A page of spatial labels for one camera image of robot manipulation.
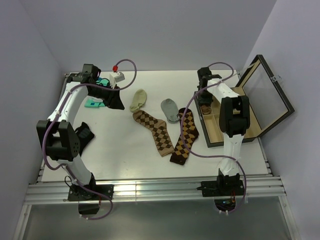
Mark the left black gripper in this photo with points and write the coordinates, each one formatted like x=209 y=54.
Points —
x=114 y=101

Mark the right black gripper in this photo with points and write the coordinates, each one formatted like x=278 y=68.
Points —
x=208 y=101

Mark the orange green argyle sock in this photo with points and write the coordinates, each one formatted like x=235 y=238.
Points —
x=206 y=109

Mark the brown tan argyle sock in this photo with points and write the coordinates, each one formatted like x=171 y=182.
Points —
x=158 y=129

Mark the black compartment storage box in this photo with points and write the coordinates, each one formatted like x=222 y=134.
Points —
x=268 y=104

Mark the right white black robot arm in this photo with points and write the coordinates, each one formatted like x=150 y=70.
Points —
x=234 y=116

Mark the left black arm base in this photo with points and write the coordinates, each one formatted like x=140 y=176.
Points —
x=90 y=197

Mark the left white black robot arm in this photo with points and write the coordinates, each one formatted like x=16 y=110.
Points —
x=59 y=142

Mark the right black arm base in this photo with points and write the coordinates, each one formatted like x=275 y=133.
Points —
x=231 y=189

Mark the cream ankle sock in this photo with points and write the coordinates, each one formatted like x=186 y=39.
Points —
x=138 y=101

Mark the teal patterned sock pair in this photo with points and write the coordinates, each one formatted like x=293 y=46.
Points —
x=93 y=102

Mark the dark brown argyle sock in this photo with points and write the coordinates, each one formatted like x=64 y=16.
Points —
x=190 y=135

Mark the grey ankle sock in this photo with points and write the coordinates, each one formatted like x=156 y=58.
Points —
x=170 y=110

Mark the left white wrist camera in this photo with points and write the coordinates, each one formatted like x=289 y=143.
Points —
x=115 y=77

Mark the metal wall latch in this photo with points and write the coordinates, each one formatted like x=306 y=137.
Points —
x=276 y=78

